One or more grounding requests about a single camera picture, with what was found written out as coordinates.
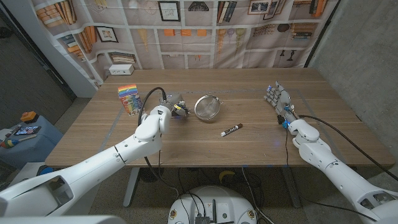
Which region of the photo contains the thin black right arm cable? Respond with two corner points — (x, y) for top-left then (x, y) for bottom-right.
(284, 126), (379, 222)

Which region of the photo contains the multicoloured handled brush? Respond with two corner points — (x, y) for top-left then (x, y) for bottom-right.
(0, 134), (38, 149)

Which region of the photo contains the white robot torso cover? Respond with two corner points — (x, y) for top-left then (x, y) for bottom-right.
(0, 214), (127, 224)

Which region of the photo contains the white table leg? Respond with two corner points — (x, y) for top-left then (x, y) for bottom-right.
(123, 167), (141, 208)

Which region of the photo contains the blue storage box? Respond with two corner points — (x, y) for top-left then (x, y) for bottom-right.
(0, 115), (65, 170)

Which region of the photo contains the metal mesh sieve black handle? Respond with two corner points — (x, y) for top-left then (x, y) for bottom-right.
(186, 94), (224, 121)

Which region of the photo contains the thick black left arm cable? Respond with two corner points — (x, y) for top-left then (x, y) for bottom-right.
(137, 86), (180, 200)

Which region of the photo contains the printed bookshelf backdrop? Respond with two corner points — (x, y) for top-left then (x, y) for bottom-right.
(30, 0), (340, 91)

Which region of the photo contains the yellow object under table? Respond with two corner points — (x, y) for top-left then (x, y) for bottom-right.
(218, 169), (236, 184)

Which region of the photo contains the orange and black block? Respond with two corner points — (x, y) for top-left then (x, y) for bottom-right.
(20, 111), (40, 124)

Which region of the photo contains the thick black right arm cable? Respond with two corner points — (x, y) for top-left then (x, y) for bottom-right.
(298, 114), (398, 182)

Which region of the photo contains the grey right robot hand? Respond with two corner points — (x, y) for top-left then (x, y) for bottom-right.
(264, 81), (299, 125)

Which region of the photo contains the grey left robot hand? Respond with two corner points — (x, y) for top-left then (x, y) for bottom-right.
(159, 92), (190, 118)

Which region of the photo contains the rainbow marker box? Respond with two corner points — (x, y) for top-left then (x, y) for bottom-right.
(117, 83), (146, 117)

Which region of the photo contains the brown marker white cap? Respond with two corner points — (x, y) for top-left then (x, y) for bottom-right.
(220, 123), (244, 138)

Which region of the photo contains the black backdrop stand pole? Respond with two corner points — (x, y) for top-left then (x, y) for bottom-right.
(303, 0), (341, 68)

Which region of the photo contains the black smartphone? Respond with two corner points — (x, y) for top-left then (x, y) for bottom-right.
(14, 125), (42, 136)

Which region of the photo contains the grey table leg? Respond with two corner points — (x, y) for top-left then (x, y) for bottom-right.
(281, 167), (302, 208)

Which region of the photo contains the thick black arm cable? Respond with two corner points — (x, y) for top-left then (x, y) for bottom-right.
(298, 114), (398, 182)
(137, 86), (180, 200)

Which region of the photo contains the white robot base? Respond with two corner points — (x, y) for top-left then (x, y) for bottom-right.
(167, 185), (258, 224)

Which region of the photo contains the white power outlet box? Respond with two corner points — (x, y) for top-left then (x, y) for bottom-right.
(108, 63), (135, 76)

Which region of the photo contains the black round fan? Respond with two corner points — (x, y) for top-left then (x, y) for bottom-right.
(138, 167), (165, 184)

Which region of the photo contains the black floor cable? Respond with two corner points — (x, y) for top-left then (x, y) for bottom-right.
(241, 167), (275, 224)

